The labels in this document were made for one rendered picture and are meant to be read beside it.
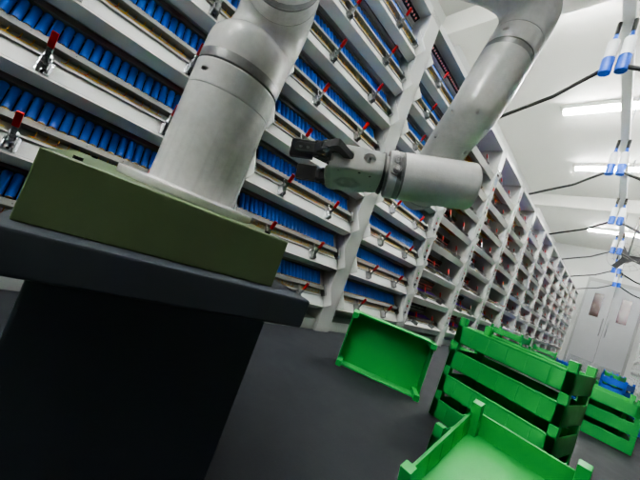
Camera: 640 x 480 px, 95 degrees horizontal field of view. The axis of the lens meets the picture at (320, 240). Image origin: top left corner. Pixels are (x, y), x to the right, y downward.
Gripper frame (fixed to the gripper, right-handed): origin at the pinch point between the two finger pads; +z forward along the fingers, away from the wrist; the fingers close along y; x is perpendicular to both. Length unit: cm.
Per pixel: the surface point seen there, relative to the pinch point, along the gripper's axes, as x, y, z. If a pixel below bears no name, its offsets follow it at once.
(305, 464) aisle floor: -52, 7, -10
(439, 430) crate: -47, 24, -39
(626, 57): 145, 101, -159
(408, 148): 64, 98, -39
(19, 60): 15, 3, 65
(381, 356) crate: -40, 66, -33
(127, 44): 31, 13, 53
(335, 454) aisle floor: -52, 13, -16
